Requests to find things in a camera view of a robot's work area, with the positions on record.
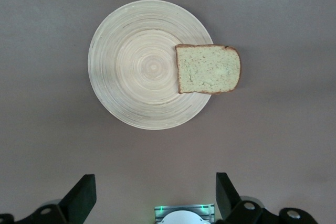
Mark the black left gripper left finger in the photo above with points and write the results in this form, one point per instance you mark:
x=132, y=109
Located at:
x=78, y=203

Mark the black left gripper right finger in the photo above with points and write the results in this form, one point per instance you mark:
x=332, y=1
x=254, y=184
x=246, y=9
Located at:
x=228, y=203

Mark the slice of bread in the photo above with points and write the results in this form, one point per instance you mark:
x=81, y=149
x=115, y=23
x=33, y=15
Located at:
x=207, y=69

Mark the round wooden plate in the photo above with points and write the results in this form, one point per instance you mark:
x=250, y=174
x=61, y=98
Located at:
x=136, y=72

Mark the aluminium left arm base plate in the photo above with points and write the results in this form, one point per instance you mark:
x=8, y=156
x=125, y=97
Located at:
x=158, y=212

